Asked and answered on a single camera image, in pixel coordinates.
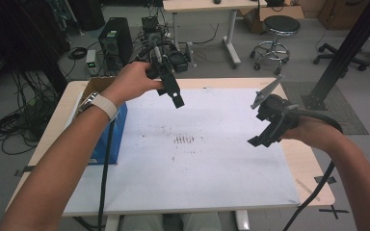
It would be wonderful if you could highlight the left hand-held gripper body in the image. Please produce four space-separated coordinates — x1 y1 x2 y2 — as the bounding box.
145 57 181 96

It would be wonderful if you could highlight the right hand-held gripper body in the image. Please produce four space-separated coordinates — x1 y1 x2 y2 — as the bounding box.
251 74 302 139

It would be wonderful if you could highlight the blue cardboard box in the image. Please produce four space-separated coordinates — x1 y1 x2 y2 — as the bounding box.
76 76 129 167

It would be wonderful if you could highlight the person's left hand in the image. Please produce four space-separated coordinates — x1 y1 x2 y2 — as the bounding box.
100 61 165 109

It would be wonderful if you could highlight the person's right hand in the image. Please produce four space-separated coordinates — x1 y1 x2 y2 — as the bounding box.
280 115 345 152

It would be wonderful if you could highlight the black floor equipment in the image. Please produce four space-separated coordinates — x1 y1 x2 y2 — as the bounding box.
134 15 195 74

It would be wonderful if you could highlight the wooden table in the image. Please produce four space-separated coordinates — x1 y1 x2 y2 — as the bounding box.
5 76 335 231

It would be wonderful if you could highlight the wristwatch with white band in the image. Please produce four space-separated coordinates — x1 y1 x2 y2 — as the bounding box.
76 91 119 122

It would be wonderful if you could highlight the black computer tower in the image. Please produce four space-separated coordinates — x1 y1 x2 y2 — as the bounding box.
97 16 134 70

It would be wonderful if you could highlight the black tape strip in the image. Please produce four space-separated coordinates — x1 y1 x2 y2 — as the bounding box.
313 175 337 185
13 166 36 177

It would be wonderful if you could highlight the grey floor mat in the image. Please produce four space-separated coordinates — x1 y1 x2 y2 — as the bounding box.
280 81 370 136

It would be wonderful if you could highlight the small grey power unit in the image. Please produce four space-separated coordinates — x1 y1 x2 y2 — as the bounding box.
85 48 99 77

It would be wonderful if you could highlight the white table mat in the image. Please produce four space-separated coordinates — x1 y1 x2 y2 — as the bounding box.
62 88 302 217

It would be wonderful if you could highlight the light wooden desk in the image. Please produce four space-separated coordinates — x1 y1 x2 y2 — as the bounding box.
162 0 268 69

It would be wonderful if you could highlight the black office chair base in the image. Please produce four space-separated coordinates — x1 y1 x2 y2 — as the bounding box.
312 42 370 72

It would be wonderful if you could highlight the black round stool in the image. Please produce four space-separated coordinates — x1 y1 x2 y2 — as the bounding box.
250 14 302 76

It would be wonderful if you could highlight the black metal column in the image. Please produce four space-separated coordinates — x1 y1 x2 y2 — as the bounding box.
302 0 370 112

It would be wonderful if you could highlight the person's right leg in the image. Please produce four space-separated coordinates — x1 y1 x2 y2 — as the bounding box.
181 212 224 231

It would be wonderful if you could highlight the person's leg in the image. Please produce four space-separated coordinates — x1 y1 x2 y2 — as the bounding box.
181 212 224 231
119 213 165 231

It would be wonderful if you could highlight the closed brown cardboard box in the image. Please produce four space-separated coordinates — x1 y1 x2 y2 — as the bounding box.
317 0 370 32

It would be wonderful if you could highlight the person's left leg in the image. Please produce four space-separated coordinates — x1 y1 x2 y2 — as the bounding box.
119 213 165 231

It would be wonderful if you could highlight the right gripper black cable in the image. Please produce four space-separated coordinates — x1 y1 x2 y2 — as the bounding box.
282 105 344 231

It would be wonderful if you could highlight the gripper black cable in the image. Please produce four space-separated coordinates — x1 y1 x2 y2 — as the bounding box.
96 119 116 231
282 105 344 231

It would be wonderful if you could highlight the coiled black cable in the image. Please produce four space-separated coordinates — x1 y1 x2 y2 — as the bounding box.
66 46 89 61

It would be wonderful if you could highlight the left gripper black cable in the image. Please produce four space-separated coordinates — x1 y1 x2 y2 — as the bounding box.
96 119 116 231

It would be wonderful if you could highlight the tangle of black floor cables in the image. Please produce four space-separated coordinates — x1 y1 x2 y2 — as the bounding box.
0 68 61 156

